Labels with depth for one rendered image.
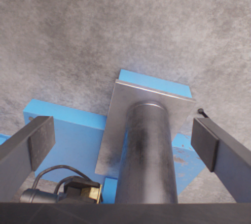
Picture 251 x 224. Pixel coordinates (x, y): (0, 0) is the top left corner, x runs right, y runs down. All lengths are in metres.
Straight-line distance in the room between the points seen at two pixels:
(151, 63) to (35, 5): 0.60
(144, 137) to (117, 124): 0.33
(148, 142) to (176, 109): 0.30
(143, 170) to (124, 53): 0.56
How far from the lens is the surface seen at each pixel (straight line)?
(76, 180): 0.97
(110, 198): 1.53
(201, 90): 1.09
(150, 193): 0.62
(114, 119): 1.01
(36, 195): 1.18
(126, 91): 0.87
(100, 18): 0.91
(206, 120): 0.17
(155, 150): 0.70
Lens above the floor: 0.85
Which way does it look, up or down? 51 degrees down
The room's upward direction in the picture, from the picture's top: 170 degrees counter-clockwise
